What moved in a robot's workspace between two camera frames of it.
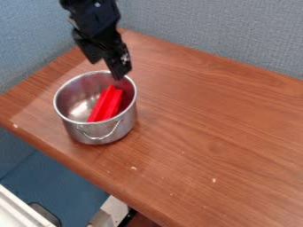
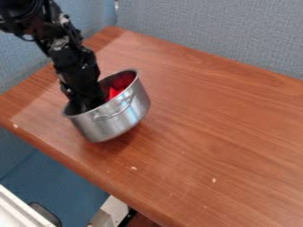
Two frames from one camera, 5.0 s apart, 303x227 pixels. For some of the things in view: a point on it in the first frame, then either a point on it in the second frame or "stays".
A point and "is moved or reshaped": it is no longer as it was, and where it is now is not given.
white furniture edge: [16, 213] stays
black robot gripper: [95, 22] → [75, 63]
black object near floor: [48, 215] stays
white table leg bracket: [111, 214] stays
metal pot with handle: [76, 96] is moved or reshaped
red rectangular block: [107, 105] → [118, 88]
